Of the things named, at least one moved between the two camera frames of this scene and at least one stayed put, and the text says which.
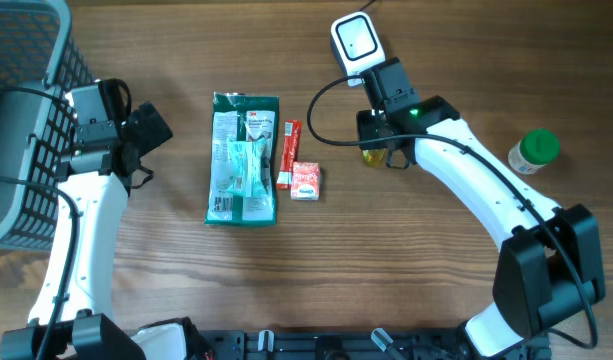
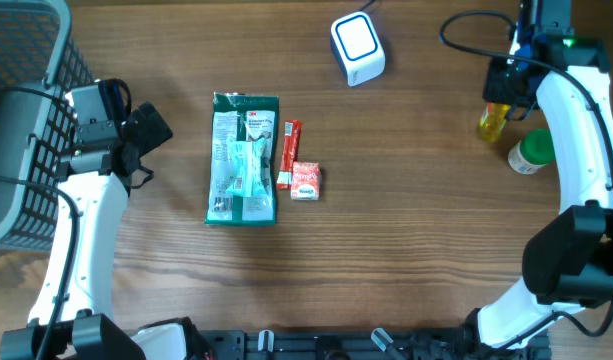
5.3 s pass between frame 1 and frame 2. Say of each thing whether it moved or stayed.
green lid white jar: stayed
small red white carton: stayed
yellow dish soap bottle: moved
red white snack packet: stayed
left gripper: stayed
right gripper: moved
